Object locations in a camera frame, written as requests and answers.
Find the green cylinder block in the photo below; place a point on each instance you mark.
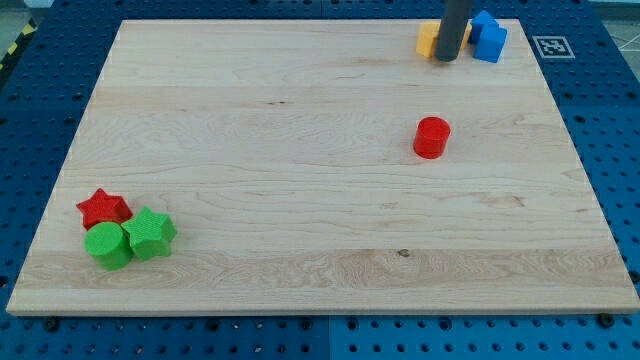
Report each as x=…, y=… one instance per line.
x=108, y=245

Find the yellow block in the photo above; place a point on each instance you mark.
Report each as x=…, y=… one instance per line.
x=428, y=36

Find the red cylinder block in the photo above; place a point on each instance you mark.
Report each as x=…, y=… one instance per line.
x=432, y=134

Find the white fiducial marker tag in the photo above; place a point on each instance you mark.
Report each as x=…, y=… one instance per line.
x=553, y=47

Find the wooden board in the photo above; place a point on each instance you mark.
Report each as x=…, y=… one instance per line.
x=283, y=153

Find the green star block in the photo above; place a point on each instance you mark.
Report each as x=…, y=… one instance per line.
x=150, y=234

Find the blue block behind cube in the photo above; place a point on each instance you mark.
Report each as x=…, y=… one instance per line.
x=478, y=23

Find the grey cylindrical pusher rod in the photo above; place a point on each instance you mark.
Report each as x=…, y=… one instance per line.
x=452, y=29

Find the red star block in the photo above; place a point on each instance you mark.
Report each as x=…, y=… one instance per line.
x=103, y=207

